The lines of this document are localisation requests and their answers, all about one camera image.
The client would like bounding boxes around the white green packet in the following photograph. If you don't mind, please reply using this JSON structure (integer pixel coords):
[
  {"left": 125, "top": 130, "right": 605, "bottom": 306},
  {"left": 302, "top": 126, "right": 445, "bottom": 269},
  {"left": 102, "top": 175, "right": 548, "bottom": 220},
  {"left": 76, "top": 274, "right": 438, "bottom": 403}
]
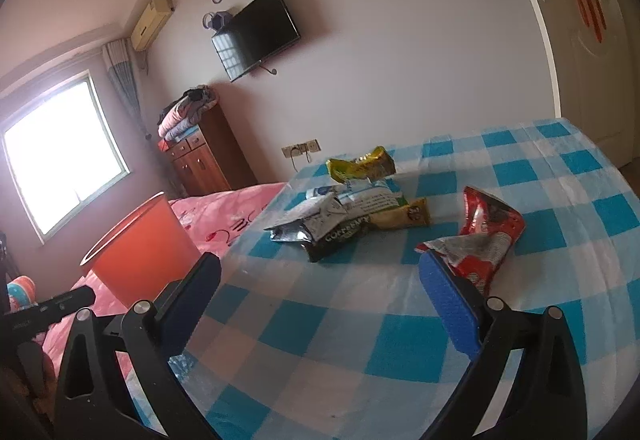
[{"left": 305, "top": 179, "right": 411, "bottom": 216}]

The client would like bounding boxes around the red snack packet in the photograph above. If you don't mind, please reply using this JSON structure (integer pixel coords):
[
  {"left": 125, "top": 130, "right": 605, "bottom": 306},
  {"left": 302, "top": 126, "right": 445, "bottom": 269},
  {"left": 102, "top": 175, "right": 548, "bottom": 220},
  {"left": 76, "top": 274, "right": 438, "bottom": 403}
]
[{"left": 415, "top": 185, "right": 527, "bottom": 297}]

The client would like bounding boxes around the brown wooden cabinet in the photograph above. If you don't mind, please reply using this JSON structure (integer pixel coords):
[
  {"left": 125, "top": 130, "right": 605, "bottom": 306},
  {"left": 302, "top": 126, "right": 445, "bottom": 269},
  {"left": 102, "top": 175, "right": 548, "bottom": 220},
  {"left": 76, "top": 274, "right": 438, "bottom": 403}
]
[{"left": 162, "top": 106, "right": 258, "bottom": 198}]

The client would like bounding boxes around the black yellow coffee packet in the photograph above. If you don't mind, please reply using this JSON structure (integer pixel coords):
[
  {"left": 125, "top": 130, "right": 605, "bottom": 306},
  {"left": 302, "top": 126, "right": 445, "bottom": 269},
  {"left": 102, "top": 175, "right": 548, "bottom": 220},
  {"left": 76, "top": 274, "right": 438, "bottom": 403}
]
[{"left": 264, "top": 196, "right": 432, "bottom": 263}]

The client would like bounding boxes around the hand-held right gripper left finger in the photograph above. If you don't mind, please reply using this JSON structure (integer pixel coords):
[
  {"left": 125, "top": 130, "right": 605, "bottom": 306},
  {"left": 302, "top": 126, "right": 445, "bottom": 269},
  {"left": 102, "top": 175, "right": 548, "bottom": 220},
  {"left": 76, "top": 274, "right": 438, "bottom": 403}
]
[{"left": 54, "top": 251, "right": 223, "bottom": 440}]

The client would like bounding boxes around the purple wall decoration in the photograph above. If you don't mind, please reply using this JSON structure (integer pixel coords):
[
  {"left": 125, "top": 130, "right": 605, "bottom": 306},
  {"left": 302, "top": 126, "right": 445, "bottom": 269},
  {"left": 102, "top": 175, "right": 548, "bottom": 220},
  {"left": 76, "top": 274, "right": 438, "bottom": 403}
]
[{"left": 201, "top": 10, "right": 235, "bottom": 32}]

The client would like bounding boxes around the pink printed blanket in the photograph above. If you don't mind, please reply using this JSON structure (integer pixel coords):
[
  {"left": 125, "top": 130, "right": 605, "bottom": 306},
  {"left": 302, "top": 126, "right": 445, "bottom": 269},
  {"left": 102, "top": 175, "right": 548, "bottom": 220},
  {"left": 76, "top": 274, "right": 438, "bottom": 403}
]
[{"left": 30, "top": 181, "right": 288, "bottom": 421}]

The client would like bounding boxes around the colourful plush item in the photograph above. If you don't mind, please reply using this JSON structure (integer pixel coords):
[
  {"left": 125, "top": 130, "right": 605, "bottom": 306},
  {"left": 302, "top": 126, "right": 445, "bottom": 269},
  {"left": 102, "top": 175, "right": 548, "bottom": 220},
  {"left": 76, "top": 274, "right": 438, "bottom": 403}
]
[{"left": 6, "top": 275, "right": 38, "bottom": 311}]

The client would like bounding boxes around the white door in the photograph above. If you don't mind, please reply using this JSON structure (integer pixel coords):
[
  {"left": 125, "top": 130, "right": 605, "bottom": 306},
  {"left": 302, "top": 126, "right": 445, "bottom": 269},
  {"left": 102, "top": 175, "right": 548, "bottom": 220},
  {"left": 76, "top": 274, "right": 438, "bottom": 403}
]
[{"left": 487, "top": 0, "right": 640, "bottom": 166}]

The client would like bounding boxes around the wall socket strip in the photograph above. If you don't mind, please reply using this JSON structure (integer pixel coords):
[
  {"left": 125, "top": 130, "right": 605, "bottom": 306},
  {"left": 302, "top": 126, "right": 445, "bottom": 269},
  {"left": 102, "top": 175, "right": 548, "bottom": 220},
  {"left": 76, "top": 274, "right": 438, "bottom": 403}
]
[{"left": 281, "top": 138, "right": 320, "bottom": 158}]

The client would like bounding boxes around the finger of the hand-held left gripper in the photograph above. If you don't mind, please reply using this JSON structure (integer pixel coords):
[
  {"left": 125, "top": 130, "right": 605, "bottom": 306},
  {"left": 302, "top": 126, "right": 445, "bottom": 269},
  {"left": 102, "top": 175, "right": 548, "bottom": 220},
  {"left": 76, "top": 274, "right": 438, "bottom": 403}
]
[{"left": 35, "top": 287, "right": 97, "bottom": 318}]

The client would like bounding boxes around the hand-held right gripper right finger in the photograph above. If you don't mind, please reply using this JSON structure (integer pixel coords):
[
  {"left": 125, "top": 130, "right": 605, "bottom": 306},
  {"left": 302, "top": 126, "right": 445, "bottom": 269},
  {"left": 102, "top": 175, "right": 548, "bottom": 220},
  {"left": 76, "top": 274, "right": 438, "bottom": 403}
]
[{"left": 419, "top": 250, "right": 588, "bottom": 440}]

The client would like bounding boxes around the grey patterned curtain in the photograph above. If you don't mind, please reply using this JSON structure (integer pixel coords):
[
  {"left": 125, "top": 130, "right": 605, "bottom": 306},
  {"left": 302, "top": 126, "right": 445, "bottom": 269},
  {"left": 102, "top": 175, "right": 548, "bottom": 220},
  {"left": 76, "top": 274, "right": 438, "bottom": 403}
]
[{"left": 102, "top": 39, "right": 151, "bottom": 161}]

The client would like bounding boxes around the orange plastic bucket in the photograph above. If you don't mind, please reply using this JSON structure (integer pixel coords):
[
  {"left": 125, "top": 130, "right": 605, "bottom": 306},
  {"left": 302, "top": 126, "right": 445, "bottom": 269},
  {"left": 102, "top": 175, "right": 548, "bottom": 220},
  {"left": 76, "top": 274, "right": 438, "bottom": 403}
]
[{"left": 80, "top": 191, "right": 201, "bottom": 311}]

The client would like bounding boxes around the beige air conditioner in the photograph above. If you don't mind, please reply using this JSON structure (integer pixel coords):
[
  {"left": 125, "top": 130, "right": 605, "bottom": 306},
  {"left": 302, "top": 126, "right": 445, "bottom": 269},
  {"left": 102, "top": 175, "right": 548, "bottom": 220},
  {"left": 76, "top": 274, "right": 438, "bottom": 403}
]
[{"left": 130, "top": 0, "right": 176, "bottom": 52}]

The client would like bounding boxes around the yellow snack packet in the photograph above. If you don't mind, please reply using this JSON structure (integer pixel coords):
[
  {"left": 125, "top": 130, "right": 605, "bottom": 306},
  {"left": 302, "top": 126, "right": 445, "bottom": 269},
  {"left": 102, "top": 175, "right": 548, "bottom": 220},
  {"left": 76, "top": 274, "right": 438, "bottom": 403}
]
[{"left": 326, "top": 146, "right": 397, "bottom": 184}]

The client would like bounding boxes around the stack of folded quilts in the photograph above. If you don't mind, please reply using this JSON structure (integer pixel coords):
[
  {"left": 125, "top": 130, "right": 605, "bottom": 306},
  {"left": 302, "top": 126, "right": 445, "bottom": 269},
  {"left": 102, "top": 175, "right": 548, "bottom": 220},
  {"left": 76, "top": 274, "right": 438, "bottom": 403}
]
[{"left": 157, "top": 86, "right": 219, "bottom": 142}]

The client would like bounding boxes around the black wall television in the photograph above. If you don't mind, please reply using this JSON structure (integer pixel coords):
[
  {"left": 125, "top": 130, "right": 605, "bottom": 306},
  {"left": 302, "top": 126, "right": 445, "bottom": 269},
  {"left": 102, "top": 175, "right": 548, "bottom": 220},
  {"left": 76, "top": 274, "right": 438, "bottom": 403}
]
[{"left": 211, "top": 0, "right": 301, "bottom": 82}]

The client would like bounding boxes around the blue white checked tablecloth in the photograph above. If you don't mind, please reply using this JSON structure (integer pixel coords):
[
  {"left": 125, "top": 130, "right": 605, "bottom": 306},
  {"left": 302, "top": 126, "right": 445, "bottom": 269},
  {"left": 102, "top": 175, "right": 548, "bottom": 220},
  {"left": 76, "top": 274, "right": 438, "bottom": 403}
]
[{"left": 122, "top": 117, "right": 640, "bottom": 440}]

